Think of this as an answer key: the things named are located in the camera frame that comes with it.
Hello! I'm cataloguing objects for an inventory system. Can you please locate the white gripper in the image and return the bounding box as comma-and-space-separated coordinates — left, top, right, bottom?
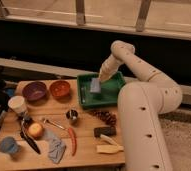
99, 55, 120, 82

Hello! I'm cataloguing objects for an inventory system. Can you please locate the grey blue sponge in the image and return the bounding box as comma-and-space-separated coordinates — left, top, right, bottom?
90, 78, 101, 93

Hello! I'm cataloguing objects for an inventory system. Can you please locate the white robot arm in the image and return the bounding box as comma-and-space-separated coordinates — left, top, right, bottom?
99, 40, 183, 171

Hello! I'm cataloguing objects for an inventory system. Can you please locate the green plastic tray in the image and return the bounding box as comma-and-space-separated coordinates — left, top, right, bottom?
77, 71, 125, 109

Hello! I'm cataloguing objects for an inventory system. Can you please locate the orange bowl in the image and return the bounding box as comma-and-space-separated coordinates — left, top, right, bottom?
49, 80, 70, 99

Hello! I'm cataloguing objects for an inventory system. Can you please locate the small metal cup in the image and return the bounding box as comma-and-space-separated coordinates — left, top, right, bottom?
66, 109, 78, 125

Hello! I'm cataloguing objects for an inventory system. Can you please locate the black rectangular block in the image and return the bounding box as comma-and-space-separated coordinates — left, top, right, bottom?
94, 127, 116, 138

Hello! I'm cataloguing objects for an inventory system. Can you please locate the purple bowl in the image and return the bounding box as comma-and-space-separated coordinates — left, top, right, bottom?
22, 81, 47, 101

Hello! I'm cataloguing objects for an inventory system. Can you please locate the metal spoon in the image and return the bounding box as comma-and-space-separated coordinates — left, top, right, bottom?
42, 118, 66, 130

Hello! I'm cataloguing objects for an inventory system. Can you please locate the grey cloth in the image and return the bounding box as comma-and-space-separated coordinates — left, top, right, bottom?
42, 129, 66, 164

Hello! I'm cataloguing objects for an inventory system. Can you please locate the yellow red apple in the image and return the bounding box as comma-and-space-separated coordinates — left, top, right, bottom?
28, 122, 44, 139

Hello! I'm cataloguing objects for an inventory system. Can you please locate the white paper cup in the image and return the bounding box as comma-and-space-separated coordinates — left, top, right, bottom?
8, 96, 27, 117

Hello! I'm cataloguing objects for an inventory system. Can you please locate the blue plastic cup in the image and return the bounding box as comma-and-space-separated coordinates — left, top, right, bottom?
0, 136, 19, 155

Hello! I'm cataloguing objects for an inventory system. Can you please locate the black handled knife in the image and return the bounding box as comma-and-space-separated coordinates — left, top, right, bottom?
20, 121, 41, 154

